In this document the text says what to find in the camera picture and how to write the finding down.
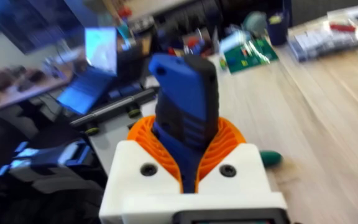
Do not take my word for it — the clear bag of small parts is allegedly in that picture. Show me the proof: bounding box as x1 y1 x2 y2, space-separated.
287 17 358 62

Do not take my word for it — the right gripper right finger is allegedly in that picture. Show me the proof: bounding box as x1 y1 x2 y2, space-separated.
196 116 273 195

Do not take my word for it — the blue electric screwdriver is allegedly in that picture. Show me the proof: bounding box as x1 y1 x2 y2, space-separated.
148 52 221 194

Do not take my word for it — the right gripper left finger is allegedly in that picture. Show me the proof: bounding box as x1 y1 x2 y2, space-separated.
101 114 184 208

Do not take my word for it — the green board with toy blocks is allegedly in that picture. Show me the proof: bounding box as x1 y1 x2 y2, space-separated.
218 30 280 75

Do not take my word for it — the open laptop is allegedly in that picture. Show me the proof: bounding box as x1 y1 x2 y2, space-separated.
55 27 118 116

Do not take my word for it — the green vegetable toy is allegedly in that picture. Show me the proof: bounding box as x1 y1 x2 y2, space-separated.
259 150 283 169

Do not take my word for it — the black rod with green rings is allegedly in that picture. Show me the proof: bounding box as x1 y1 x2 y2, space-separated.
69 87 158 136

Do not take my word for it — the dark blue cup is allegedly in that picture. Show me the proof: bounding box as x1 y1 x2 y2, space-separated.
265 9 290 47

